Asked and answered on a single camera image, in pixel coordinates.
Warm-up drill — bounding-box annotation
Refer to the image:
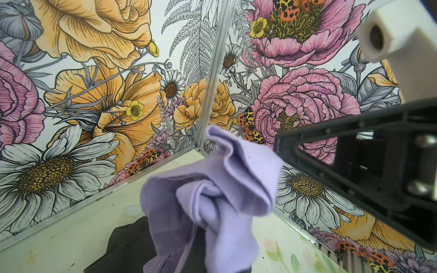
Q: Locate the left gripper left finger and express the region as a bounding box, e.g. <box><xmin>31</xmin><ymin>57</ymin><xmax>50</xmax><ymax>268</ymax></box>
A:
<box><xmin>274</xmin><ymin>99</ymin><xmax>437</xmax><ymax>250</ymax></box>

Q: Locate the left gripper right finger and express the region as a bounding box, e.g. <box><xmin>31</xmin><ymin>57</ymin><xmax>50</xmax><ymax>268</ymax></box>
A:
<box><xmin>357</xmin><ymin>1</ymin><xmax>437</xmax><ymax>102</ymax></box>

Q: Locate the dark grey cloth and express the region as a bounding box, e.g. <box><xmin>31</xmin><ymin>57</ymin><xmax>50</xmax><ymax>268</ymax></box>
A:
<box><xmin>84</xmin><ymin>217</ymin><xmax>207</xmax><ymax>273</ymax></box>

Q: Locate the lavender purple cloth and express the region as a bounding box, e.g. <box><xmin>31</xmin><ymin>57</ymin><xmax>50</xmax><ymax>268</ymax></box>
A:
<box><xmin>140</xmin><ymin>126</ymin><xmax>283</xmax><ymax>273</ymax></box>

